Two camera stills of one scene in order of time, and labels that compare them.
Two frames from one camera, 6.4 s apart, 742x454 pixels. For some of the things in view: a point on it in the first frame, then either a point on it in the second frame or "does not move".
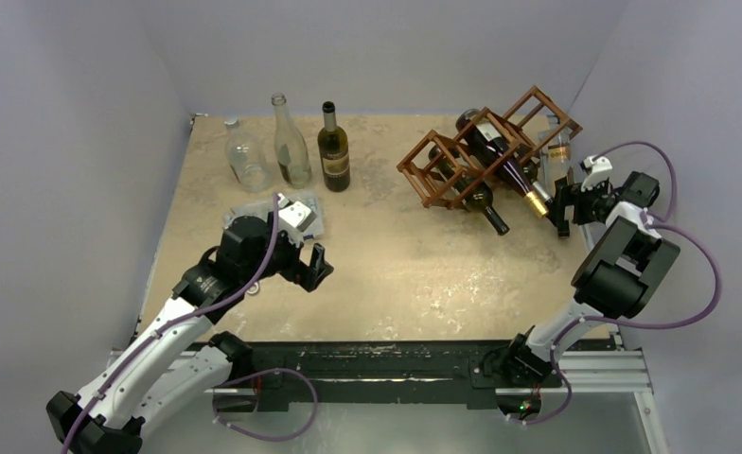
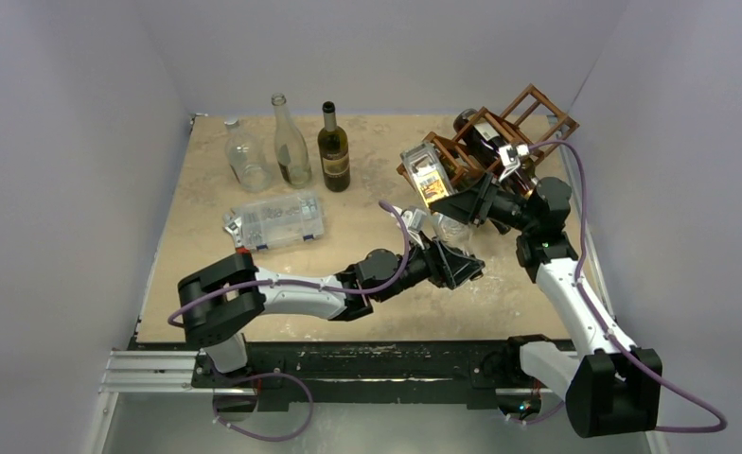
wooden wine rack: (444, 168) does not move
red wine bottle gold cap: (489, 144) does not move
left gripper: (306, 275) → (445, 267)
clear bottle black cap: (555, 156) → (432, 183)
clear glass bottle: (291, 150) does not move
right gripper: (572, 202) → (483, 197)
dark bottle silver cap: (334, 152) does not move
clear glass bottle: (248, 157) does not move
